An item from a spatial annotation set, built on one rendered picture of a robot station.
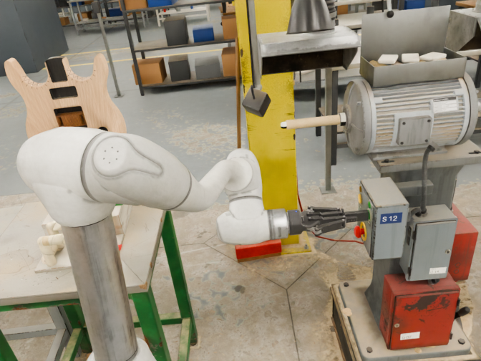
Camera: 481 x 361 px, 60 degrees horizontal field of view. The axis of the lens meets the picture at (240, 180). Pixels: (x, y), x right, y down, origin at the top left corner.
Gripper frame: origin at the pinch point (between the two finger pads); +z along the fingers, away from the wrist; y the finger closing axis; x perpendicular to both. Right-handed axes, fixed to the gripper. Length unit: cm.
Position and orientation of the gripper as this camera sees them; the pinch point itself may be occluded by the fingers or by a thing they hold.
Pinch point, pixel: (356, 215)
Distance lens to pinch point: 128.1
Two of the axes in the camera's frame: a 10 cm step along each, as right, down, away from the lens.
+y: 0.3, 4.9, -8.7
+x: -1.0, -8.6, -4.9
